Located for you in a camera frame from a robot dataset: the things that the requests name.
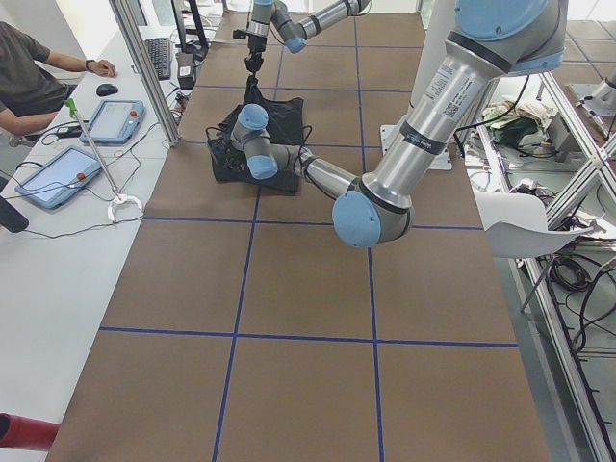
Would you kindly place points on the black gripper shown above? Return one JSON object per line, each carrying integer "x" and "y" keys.
{"x": 254, "y": 47}

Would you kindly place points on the black printed t-shirt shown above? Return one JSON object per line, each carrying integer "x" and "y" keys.
{"x": 256, "y": 142}

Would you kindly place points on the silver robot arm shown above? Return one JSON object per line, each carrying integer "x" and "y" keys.
{"x": 487, "y": 40}
{"x": 294, "y": 35}

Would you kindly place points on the black keyboard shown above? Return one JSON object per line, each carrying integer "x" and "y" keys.
{"x": 158, "y": 51}

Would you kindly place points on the black computer mouse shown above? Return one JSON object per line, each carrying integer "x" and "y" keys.
{"x": 106, "y": 90}

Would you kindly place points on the far blue teach pendant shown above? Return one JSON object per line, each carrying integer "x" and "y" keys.
{"x": 115, "y": 122}

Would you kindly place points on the blue teach pendant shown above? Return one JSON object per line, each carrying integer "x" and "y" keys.
{"x": 115, "y": 122}
{"x": 53, "y": 184}

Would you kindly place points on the metal reacher grabber tool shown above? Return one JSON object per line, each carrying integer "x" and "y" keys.
{"x": 120, "y": 198}

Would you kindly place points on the seated person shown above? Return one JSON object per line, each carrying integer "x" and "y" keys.
{"x": 30, "y": 95}

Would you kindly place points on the near blue teach pendant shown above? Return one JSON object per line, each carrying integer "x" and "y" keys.
{"x": 53, "y": 184}

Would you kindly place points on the white chair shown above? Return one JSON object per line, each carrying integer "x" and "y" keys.
{"x": 516, "y": 226}

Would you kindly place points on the red cylinder object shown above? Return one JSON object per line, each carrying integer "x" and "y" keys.
{"x": 19, "y": 432}

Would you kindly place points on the aluminium frame post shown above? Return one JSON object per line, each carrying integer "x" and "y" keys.
{"x": 131, "y": 33}

